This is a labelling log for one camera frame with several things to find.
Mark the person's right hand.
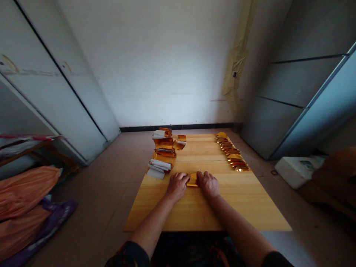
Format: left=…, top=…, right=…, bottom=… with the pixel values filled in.
left=195, top=171, right=221, bottom=199

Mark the person's left hand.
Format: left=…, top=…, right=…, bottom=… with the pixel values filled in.
left=165, top=172, right=191, bottom=203

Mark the gold foil paper sheet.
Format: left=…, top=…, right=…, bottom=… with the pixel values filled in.
left=185, top=172, right=200, bottom=187

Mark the pile of unfolded gold papers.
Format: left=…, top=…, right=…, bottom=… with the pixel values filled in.
left=146, top=128, right=188, bottom=180

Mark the row of folded gold ingots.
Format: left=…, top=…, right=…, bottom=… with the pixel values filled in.
left=215, top=132, right=252, bottom=173

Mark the person's body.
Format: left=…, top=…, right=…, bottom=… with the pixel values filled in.
left=105, top=231, right=294, bottom=267

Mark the brown wooden furniture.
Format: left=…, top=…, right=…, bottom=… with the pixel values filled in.
left=298, top=146, right=356, bottom=223

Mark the grey refrigerator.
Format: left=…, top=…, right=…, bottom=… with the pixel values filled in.
left=240, top=0, right=356, bottom=161

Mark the purple plastic bag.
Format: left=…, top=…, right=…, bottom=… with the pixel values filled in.
left=0, top=194, right=78, bottom=267

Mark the wooden rack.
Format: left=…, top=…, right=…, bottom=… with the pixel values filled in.
left=0, top=134, right=82, bottom=184

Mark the orange plastic bag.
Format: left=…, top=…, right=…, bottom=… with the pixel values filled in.
left=0, top=165, right=62, bottom=262

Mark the white wardrobe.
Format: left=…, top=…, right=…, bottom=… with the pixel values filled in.
left=0, top=0, right=122, bottom=167

